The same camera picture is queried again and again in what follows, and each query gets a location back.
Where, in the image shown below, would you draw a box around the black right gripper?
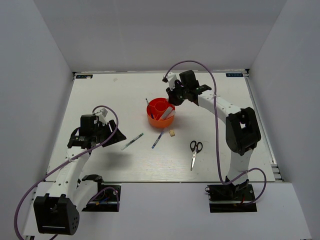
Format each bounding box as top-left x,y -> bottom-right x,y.
166,82 -> 189,106

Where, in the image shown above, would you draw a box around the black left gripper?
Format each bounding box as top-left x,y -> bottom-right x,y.
92,119 -> 127,147

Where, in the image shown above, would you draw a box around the beige eraser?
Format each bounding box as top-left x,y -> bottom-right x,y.
169,130 -> 175,137

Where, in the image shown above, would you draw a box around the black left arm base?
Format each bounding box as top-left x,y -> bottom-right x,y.
82,183 -> 122,213

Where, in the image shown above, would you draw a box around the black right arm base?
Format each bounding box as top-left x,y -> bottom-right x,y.
204,184 -> 258,213

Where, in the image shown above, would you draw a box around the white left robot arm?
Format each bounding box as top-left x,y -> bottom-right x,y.
33,113 -> 126,235

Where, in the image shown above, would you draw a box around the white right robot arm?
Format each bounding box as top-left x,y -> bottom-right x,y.
162,70 -> 261,200

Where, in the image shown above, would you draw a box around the orange round compartment container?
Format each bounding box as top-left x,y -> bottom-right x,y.
146,97 -> 176,129

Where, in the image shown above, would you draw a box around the right corner table label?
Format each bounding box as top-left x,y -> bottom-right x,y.
225,72 -> 244,78

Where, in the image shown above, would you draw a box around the corner table label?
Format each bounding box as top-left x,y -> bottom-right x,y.
75,74 -> 93,79
225,72 -> 244,78

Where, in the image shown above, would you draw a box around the green pen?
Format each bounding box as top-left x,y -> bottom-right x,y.
120,132 -> 144,151

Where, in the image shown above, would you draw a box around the blue clear pen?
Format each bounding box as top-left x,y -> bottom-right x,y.
151,131 -> 164,149

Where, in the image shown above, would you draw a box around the left corner table label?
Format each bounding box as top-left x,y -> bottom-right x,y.
75,74 -> 93,79

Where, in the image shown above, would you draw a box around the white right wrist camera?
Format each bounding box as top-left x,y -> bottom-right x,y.
162,72 -> 178,91

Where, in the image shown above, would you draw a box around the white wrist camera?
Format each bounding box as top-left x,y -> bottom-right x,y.
92,108 -> 108,125
162,72 -> 178,91

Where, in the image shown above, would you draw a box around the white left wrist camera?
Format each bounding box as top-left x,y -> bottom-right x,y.
92,108 -> 108,125

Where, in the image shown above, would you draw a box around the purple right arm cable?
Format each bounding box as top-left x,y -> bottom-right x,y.
163,59 -> 268,206

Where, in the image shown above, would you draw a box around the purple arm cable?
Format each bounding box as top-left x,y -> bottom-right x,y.
13,104 -> 120,240
163,59 -> 268,206

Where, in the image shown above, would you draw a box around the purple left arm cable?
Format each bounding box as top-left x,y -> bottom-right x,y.
13,104 -> 120,240

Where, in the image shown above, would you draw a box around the black handled scissors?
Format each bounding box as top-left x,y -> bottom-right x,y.
189,140 -> 203,171

